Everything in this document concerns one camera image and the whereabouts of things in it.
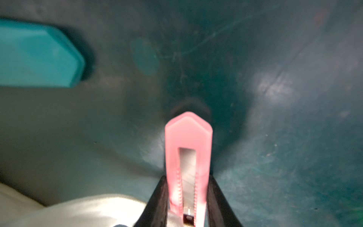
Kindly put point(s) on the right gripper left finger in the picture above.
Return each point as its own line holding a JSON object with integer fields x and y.
{"x": 156, "y": 210}

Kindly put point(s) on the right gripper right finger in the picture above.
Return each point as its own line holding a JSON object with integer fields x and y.
{"x": 220, "y": 214}

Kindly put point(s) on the white cloth tote pouch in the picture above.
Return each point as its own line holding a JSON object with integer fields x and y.
{"x": 106, "y": 210}

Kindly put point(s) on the teal utility knife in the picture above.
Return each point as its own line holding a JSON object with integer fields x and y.
{"x": 38, "y": 56}

